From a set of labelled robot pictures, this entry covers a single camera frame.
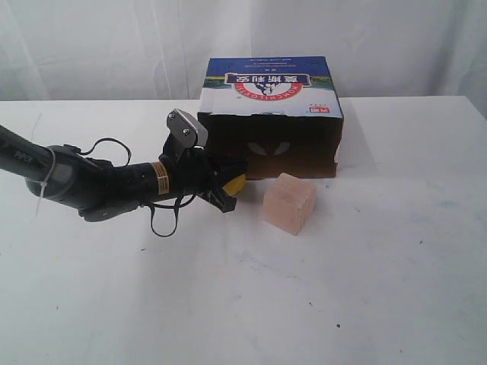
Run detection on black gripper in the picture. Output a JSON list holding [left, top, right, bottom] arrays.
[[159, 136, 248, 213]]

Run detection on yellow ball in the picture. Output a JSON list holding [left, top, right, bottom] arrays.
[[223, 174, 247, 196]]

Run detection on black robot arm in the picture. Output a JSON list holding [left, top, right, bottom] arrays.
[[1, 128, 248, 222]]

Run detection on light wooden block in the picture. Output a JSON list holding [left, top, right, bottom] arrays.
[[263, 173, 317, 236]]

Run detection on blue white cardboard box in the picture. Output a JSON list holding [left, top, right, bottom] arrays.
[[197, 56, 344, 179]]

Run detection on white zip tie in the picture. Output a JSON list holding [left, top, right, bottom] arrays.
[[34, 147, 56, 217]]

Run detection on white curtain backdrop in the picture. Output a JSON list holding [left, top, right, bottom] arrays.
[[1, 1, 486, 104]]

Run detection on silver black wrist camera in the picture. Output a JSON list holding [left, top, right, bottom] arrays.
[[167, 108, 208, 148]]

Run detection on black cable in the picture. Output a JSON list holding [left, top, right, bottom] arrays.
[[81, 137, 197, 237]]

